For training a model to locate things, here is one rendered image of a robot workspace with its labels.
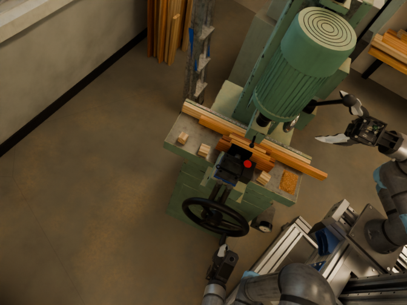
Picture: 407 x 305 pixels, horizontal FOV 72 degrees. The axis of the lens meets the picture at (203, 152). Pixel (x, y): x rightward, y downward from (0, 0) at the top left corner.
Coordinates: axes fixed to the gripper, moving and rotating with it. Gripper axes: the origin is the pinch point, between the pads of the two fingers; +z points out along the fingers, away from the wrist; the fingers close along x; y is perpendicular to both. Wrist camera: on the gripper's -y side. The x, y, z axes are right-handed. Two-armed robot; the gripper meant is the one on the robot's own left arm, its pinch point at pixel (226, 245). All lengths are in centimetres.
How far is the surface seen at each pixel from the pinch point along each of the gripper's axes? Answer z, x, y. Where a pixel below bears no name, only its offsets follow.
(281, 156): 24.3, 3.9, -36.4
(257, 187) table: 13.7, 0.1, -23.6
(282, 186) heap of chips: 15.9, 9.2, -28.4
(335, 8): 6, -13, -91
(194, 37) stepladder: 91, -63, -51
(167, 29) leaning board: 151, -98, -36
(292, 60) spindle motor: -6, -17, -75
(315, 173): 24.8, 20.7, -36.4
